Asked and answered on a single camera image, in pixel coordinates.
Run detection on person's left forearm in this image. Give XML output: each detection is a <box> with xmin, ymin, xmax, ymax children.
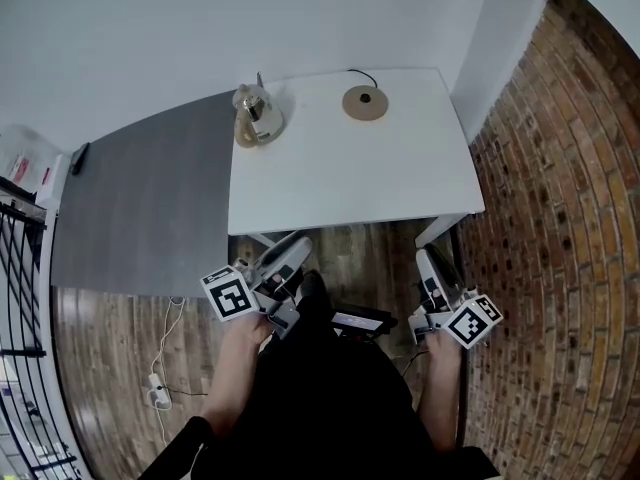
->
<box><xmin>198</xmin><ymin>312</ymin><xmax>282</xmax><ymax>442</ymax></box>

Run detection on white cable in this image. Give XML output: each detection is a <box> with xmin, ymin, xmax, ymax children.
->
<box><xmin>148</xmin><ymin>295</ymin><xmax>187</xmax><ymax>447</ymax></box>

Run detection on black device with screen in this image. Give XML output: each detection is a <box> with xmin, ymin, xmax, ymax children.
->
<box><xmin>329</xmin><ymin>305</ymin><xmax>399</xmax><ymax>342</ymax></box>

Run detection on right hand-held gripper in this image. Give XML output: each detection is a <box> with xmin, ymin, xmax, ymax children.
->
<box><xmin>407</xmin><ymin>244</ymin><xmax>504</xmax><ymax>351</ymax></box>

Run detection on white boxes with red labels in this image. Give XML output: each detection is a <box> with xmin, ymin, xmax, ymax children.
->
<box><xmin>0</xmin><ymin>122</ymin><xmax>71</xmax><ymax>205</ymax></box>

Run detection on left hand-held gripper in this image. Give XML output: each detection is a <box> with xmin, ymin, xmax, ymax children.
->
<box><xmin>199</xmin><ymin>235</ymin><xmax>315</xmax><ymax>342</ymax></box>

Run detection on round beige kettle base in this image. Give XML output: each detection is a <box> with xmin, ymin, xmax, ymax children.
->
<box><xmin>341</xmin><ymin>84</ymin><xmax>391</xmax><ymax>123</ymax></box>

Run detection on glass kettle with beige handle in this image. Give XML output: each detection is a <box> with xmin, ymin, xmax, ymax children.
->
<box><xmin>231</xmin><ymin>71</ymin><xmax>288</xmax><ymax>149</ymax></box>

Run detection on person's black clothing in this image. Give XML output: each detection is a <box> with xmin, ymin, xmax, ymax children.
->
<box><xmin>154</xmin><ymin>267</ymin><xmax>501</xmax><ymax>480</ymax></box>

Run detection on black metal wire rack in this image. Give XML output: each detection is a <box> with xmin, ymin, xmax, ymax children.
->
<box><xmin>0</xmin><ymin>175</ymin><xmax>92</xmax><ymax>480</ymax></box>

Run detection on white table leg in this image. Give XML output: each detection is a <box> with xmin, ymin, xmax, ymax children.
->
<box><xmin>414</xmin><ymin>214</ymin><xmax>460</xmax><ymax>250</ymax></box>
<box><xmin>243</xmin><ymin>231</ymin><xmax>282</xmax><ymax>249</ymax></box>

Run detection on person's right forearm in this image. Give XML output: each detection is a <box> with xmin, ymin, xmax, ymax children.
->
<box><xmin>417</xmin><ymin>331</ymin><xmax>470</xmax><ymax>455</ymax></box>

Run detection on black power cable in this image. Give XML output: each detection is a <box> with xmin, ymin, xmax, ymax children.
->
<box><xmin>347</xmin><ymin>68</ymin><xmax>380</xmax><ymax>90</ymax></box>

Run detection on white power strip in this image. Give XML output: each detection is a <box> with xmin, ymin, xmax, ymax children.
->
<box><xmin>146</xmin><ymin>372</ymin><xmax>173</xmax><ymax>412</ymax></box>

